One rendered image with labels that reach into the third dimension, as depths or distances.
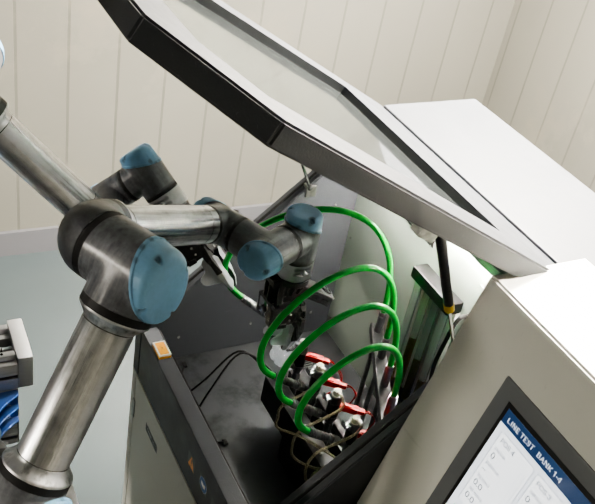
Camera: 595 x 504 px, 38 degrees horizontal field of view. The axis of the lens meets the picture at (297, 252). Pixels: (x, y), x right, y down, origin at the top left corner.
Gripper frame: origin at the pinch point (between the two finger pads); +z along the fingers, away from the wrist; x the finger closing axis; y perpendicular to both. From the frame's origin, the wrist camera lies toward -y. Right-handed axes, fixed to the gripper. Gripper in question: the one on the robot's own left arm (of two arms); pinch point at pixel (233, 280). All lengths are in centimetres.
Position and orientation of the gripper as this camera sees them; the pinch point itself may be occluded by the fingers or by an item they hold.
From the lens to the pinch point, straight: 189.0
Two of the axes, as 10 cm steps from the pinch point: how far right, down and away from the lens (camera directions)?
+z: 5.3, 8.1, 2.5
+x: -1.2, 3.6, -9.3
